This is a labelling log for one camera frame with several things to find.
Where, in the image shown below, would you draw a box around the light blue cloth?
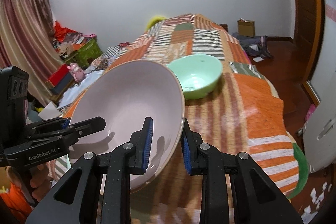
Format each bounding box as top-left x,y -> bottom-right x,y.
56,69 -> 105,109

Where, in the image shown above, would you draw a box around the green storage box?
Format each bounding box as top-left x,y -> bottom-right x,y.
75,39 -> 103,68

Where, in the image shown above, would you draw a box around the pink plush toy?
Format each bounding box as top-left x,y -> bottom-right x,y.
68,63 -> 86,81

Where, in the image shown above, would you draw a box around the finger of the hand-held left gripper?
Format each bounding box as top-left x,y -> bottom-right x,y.
26,117 -> 71,135
25,116 -> 106,147

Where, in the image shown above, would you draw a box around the red plastic bag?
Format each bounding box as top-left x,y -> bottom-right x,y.
54,21 -> 79,38

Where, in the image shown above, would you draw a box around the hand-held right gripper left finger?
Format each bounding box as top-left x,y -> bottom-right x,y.
25,116 -> 154,224

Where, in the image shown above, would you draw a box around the person's left hand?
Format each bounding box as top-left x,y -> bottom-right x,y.
30,164 -> 50,203

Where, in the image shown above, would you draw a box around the green bowl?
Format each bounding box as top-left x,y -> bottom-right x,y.
166,54 -> 223,100

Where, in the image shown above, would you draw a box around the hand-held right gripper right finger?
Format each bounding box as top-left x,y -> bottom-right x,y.
182,118 -> 303,224

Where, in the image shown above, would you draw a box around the brown cardboard box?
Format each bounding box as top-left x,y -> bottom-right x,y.
238,19 -> 255,38

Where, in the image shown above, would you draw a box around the orange cloth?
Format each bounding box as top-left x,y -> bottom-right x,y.
0,182 -> 33,224

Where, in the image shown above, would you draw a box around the striped pink beige curtain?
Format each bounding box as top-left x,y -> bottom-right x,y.
0,0 -> 62,106

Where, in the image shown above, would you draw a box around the wooden door frame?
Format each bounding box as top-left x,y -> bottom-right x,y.
285,0 -> 326,106

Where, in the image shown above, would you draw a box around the checkered cloth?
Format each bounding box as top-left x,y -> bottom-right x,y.
101,47 -> 121,64

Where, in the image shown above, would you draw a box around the white cardboard piece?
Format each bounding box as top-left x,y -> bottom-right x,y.
38,102 -> 57,122

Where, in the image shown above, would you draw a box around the red box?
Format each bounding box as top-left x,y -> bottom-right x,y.
45,64 -> 72,86

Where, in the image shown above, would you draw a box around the pile of papers and magazines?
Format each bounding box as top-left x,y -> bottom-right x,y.
52,32 -> 90,56

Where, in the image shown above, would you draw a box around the yellow foam ring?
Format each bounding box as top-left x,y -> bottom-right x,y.
146,15 -> 166,29

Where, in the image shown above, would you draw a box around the grey bag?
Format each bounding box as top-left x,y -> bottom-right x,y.
232,32 -> 275,59

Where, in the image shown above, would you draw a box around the white door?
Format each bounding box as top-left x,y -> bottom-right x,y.
303,0 -> 336,173

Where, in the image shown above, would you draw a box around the pink bowl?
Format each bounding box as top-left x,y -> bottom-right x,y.
69,60 -> 185,193

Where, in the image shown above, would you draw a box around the patchwork striped blanket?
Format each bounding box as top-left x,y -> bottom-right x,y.
47,13 -> 309,224

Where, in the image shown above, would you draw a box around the white paper scraps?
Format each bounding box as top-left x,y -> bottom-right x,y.
303,182 -> 331,219

